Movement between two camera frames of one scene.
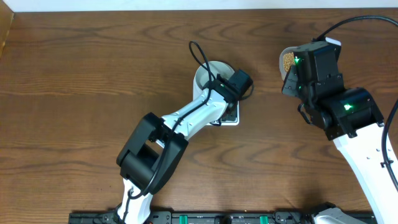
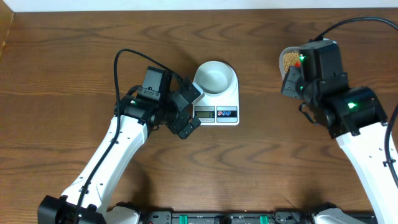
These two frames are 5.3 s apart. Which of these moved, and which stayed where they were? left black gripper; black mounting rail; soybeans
Moved: left black gripper
Stayed: black mounting rail; soybeans
